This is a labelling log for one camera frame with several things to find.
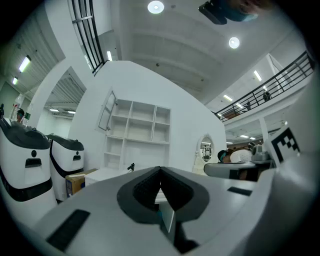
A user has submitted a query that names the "black head-worn camera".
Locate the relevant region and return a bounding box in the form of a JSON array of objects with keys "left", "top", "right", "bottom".
[{"left": 198, "top": 0, "right": 228, "bottom": 25}]

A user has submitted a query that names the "brown cardboard box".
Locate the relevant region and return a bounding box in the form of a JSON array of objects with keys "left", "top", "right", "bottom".
[{"left": 65, "top": 168, "right": 99, "bottom": 199}]

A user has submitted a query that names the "black metal railing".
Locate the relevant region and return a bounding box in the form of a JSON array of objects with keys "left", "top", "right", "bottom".
[
  {"left": 214, "top": 50, "right": 316, "bottom": 123},
  {"left": 70, "top": 0, "right": 106, "bottom": 76}
]

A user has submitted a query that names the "teal face mask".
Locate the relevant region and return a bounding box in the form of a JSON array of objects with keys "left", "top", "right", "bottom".
[{"left": 222, "top": 0, "right": 260, "bottom": 23}]

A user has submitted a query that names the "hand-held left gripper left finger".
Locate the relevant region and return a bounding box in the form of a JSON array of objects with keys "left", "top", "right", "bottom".
[{"left": 32, "top": 166, "right": 181, "bottom": 256}]

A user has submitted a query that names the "round ceiling light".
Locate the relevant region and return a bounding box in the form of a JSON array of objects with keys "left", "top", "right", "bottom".
[
  {"left": 147, "top": 0, "right": 165, "bottom": 14},
  {"left": 228, "top": 36, "right": 241, "bottom": 49}
]

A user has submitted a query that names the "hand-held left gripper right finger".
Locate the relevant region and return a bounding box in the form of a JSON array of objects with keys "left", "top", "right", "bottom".
[{"left": 159, "top": 166, "right": 261, "bottom": 256}]

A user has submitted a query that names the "clear bottle red label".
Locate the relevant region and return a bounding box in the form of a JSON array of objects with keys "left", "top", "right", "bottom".
[{"left": 9, "top": 93, "right": 25, "bottom": 121}]

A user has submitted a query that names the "white table surface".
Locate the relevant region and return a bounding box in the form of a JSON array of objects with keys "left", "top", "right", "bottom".
[{"left": 84, "top": 166, "right": 131, "bottom": 187}]

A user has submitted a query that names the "white open shelf cabinet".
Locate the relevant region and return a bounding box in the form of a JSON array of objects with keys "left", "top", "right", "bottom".
[{"left": 102, "top": 98, "right": 172, "bottom": 173}]

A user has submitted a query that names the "large white and black robot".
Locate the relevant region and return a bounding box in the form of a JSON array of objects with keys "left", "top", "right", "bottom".
[
  {"left": 46, "top": 133, "right": 86, "bottom": 202},
  {"left": 0, "top": 117, "right": 59, "bottom": 219}
]

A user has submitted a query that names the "clear bottle green label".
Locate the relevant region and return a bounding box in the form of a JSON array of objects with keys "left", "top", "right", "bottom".
[{"left": 22, "top": 103, "right": 35, "bottom": 127}]

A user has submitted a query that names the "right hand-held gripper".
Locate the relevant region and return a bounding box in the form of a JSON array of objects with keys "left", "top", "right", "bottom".
[{"left": 203, "top": 126, "right": 305, "bottom": 181}]

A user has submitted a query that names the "person's face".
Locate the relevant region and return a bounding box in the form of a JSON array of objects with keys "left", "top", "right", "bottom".
[{"left": 237, "top": 0, "right": 272, "bottom": 12}]

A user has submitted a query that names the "glass cabinet door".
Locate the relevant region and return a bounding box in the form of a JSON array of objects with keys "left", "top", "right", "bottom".
[{"left": 97, "top": 89, "right": 118, "bottom": 132}]

